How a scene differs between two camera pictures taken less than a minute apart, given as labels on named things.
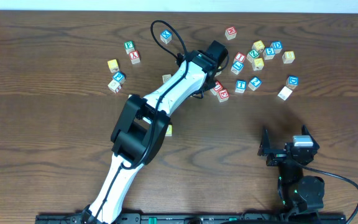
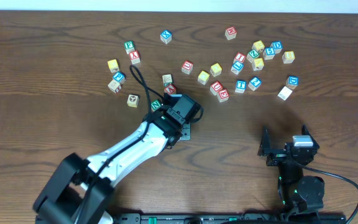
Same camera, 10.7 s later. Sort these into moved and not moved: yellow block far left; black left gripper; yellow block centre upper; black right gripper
Moved: black left gripper
Not moved: yellow block far left; yellow block centre upper; black right gripper
